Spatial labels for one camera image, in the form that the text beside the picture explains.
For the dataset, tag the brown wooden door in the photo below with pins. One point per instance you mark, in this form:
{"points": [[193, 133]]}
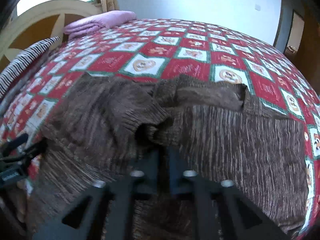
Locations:
{"points": [[307, 57]]}

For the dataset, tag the brown striped knit sweater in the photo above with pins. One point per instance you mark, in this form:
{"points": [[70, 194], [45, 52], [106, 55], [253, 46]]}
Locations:
{"points": [[221, 130]]}

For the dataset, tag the striped grey pillow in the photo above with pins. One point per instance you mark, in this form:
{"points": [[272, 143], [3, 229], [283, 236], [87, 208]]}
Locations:
{"points": [[23, 62]]}

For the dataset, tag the dark door frame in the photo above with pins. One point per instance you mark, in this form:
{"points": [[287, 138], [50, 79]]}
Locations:
{"points": [[291, 25]]}

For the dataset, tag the red checkered cartoon bedspread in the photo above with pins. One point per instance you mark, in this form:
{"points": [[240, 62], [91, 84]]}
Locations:
{"points": [[151, 50]]}

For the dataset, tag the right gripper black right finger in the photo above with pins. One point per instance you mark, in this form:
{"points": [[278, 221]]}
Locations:
{"points": [[221, 210]]}

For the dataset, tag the folded purple quilt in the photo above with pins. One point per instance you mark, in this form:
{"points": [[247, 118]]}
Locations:
{"points": [[94, 23]]}

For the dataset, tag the cream and brown headboard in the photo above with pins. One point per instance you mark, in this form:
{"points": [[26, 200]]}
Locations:
{"points": [[43, 21]]}

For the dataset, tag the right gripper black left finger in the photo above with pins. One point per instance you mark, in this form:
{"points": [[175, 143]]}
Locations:
{"points": [[105, 209]]}

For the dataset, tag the white wall switch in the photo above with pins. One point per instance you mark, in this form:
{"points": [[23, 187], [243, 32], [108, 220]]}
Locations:
{"points": [[257, 7]]}

